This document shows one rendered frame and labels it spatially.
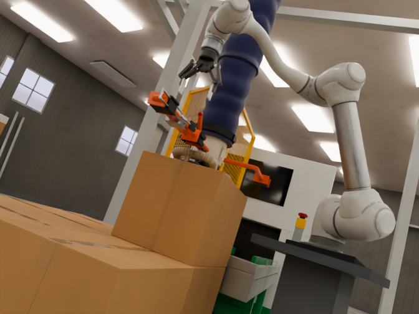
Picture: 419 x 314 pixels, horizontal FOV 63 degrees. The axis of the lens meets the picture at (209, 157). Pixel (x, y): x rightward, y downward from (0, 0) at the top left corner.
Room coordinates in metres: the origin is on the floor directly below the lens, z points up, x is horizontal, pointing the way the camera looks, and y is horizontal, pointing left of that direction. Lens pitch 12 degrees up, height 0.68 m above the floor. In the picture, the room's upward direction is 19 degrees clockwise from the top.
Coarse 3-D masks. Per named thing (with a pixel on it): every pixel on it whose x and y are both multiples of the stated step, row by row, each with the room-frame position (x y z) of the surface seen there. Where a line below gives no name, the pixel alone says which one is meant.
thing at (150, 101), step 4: (152, 92) 1.17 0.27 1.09; (156, 92) 1.17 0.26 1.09; (152, 96) 1.17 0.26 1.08; (164, 96) 1.15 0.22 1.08; (148, 100) 1.17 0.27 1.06; (152, 100) 1.17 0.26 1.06; (152, 104) 1.17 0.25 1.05; (156, 104) 1.16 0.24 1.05; (160, 104) 1.16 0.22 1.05; (164, 104) 1.15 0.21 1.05; (156, 108) 1.20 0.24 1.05; (160, 108) 1.18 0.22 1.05; (164, 108) 1.17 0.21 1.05; (156, 112) 1.25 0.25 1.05; (160, 112) 1.23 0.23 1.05; (164, 112) 1.21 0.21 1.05; (168, 112) 1.20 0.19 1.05; (172, 116) 1.23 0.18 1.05
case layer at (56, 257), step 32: (0, 224) 0.95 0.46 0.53; (32, 224) 1.05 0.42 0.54; (64, 224) 1.33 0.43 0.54; (96, 224) 1.84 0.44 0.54; (0, 256) 0.94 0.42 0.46; (32, 256) 0.91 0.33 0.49; (64, 256) 0.88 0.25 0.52; (96, 256) 0.88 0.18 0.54; (128, 256) 1.07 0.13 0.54; (160, 256) 1.37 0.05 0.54; (0, 288) 0.92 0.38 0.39; (32, 288) 0.89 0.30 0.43; (64, 288) 0.87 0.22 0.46; (96, 288) 0.84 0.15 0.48; (128, 288) 0.90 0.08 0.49; (160, 288) 1.10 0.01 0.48; (192, 288) 1.44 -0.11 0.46
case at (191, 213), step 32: (160, 160) 1.51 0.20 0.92; (128, 192) 1.54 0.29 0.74; (160, 192) 1.49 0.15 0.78; (192, 192) 1.44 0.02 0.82; (224, 192) 1.50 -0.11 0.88; (128, 224) 1.52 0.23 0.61; (160, 224) 1.47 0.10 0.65; (192, 224) 1.42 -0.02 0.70; (224, 224) 1.66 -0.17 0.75; (192, 256) 1.41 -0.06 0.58; (224, 256) 1.85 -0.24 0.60
